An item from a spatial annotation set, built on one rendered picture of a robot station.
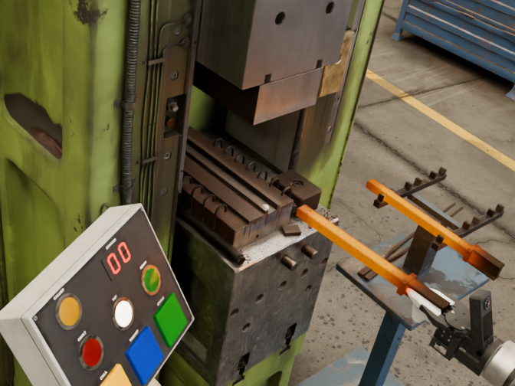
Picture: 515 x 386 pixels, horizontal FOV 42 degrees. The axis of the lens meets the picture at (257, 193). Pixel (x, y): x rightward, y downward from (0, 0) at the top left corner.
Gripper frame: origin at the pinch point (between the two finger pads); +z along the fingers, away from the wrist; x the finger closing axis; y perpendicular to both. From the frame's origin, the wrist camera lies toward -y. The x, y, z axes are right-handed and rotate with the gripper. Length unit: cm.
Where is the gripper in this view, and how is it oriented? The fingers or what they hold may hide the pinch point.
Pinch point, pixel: (415, 288)
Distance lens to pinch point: 145.9
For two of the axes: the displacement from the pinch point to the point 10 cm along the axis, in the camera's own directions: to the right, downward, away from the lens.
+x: 7.1, -3.0, 6.3
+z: -6.8, -5.2, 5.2
